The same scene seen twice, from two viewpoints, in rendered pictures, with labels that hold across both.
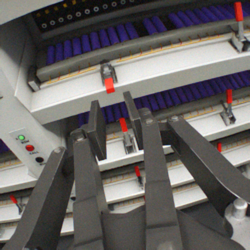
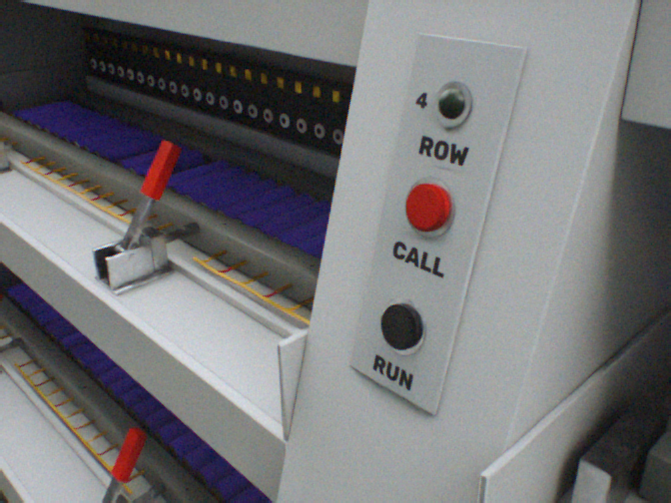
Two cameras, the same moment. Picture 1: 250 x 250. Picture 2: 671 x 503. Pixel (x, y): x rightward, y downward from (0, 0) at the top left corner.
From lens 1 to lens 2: 0.62 m
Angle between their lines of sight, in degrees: 43
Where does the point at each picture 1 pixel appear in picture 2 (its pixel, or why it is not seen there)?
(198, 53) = (78, 231)
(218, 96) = (174, 469)
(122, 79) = not seen: outside the picture
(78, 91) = not seen: outside the picture
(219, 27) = (177, 215)
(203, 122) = (77, 484)
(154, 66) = (19, 200)
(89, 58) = (15, 133)
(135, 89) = not seen: outside the picture
